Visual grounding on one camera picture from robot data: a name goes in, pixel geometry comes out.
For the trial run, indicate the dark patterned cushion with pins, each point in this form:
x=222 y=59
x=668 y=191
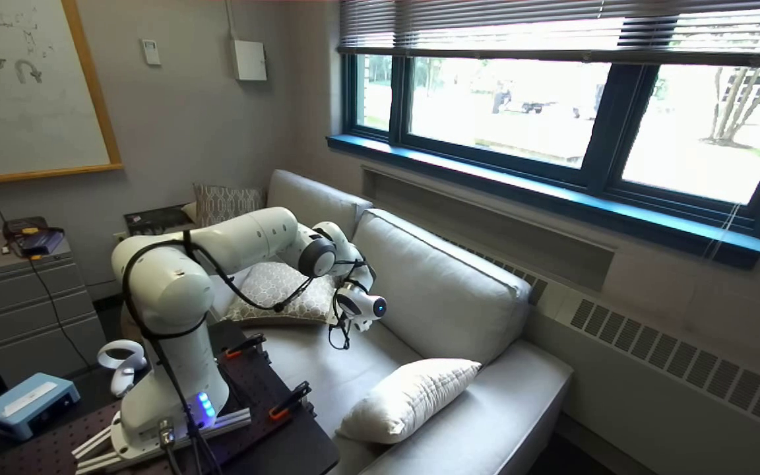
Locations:
x=226 y=203

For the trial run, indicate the white VR controller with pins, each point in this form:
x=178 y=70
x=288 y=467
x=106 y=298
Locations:
x=123 y=383

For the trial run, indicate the black robot table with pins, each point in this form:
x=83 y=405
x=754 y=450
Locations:
x=301 y=450

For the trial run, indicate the grey sofa back cushion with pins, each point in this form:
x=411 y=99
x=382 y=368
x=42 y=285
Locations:
x=318 y=193
x=449 y=290

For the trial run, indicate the cream pleated pillow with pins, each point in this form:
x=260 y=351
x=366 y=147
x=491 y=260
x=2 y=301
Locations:
x=407 y=400

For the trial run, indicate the grey filing cabinet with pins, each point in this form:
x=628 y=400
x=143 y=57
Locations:
x=27 y=308

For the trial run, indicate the honeycomb patterned pillow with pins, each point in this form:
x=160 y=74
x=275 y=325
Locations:
x=271 y=285

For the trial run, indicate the wide blue framed window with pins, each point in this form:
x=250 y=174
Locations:
x=614 y=114

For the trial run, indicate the white wall box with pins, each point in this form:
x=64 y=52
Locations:
x=250 y=59

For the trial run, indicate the orange black clamp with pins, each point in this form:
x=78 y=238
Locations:
x=291 y=400
x=243 y=346

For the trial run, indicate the blue plastic box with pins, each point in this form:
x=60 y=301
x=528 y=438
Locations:
x=24 y=405

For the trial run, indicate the white wall thermostat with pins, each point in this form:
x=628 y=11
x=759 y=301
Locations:
x=151 y=53

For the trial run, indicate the window blinds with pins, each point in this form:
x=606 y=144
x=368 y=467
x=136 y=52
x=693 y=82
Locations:
x=528 y=21

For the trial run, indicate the wood framed whiteboard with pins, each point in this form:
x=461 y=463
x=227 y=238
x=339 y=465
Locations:
x=27 y=89

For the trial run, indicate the grey sofa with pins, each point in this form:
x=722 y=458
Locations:
x=343 y=371

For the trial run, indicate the dark device with purple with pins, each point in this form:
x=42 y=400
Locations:
x=32 y=238

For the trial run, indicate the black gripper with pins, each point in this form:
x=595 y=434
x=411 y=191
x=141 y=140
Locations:
x=350 y=313

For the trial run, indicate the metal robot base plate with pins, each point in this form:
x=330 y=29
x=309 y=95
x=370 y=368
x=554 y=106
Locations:
x=222 y=424

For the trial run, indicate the heater vent grille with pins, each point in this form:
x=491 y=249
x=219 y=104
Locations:
x=660 y=358

